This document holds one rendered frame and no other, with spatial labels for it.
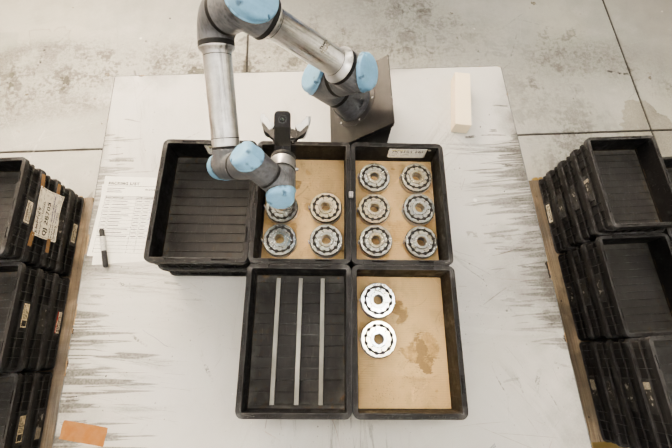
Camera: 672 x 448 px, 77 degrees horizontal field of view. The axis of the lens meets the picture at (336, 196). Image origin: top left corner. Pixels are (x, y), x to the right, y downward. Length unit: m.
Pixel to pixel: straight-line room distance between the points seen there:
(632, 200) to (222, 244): 1.69
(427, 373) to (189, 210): 0.89
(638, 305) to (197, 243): 1.77
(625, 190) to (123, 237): 2.02
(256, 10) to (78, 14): 2.39
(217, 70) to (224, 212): 0.48
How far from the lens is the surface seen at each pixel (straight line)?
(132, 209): 1.67
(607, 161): 2.22
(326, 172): 1.43
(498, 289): 1.57
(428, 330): 1.34
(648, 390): 1.99
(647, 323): 2.20
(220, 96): 1.16
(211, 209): 1.43
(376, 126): 1.45
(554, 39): 3.24
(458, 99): 1.74
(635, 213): 2.18
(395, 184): 1.43
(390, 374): 1.32
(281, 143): 1.20
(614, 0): 3.69
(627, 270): 2.21
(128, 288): 1.59
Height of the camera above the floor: 2.13
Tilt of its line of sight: 69 degrees down
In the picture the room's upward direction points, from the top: 4 degrees clockwise
